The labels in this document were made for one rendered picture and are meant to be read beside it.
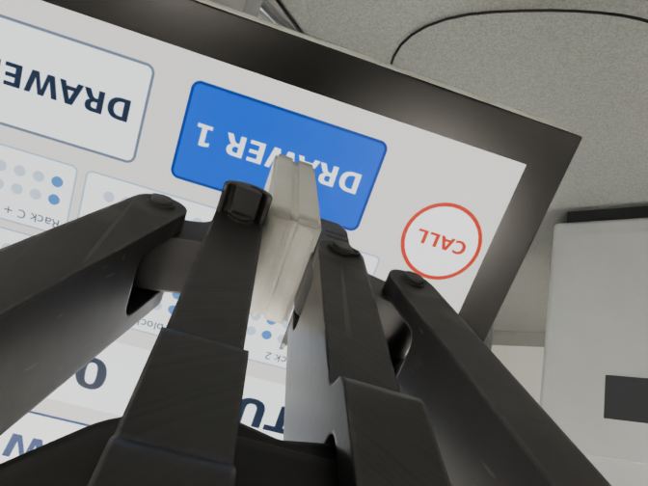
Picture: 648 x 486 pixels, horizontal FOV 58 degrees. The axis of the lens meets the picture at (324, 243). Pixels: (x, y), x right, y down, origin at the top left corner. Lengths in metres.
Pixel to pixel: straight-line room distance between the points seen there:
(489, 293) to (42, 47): 0.24
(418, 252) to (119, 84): 0.16
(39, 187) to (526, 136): 0.23
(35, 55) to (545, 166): 0.24
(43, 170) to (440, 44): 1.49
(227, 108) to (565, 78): 1.57
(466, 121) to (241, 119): 0.10
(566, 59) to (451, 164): 1.47
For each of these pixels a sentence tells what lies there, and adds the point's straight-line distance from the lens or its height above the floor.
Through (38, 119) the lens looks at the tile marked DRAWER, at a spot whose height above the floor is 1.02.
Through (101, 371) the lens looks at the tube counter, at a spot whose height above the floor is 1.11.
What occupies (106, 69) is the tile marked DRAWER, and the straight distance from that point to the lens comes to 0.28.
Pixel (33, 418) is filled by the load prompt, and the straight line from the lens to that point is 0.37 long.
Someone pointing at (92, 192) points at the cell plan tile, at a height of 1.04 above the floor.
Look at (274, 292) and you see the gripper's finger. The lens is 0.15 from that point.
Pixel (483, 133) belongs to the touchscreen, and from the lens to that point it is 0.29.
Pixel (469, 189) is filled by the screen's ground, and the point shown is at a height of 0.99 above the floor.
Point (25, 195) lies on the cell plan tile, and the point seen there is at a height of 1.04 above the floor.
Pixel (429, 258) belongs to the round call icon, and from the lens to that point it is 0.30.
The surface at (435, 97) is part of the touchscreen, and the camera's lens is 0.28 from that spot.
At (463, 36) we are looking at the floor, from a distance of 1.69.
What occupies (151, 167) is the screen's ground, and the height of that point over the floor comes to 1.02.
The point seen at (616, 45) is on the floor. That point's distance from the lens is 1.71.
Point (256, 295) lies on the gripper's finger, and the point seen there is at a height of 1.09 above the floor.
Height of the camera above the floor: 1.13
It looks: 21 degrees down
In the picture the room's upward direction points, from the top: 167 degrees counter-clockwise
